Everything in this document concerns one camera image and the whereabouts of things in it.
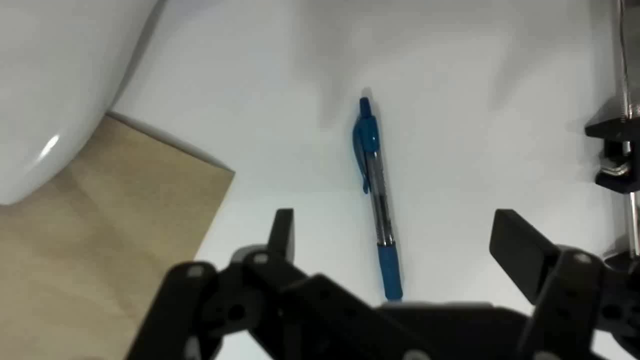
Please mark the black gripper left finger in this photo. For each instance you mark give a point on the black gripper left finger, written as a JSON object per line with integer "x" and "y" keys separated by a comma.
{"x": 287, "y": 306}

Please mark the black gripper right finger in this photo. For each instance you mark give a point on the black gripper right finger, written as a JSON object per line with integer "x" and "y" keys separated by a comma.
{"x": 566, "y": 293}

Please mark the blue ballpoint pen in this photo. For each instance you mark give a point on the blue ballpoint pen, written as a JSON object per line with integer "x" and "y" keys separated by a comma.
{"x": 380, "y": 200}

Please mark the white cup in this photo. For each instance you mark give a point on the white cup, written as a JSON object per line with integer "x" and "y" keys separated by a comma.
{"x": 46, "y": 80}

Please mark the orange black bar clamps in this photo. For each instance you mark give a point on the orange black bar clamps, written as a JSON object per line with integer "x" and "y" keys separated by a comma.
{"x": 610, "y": 131}

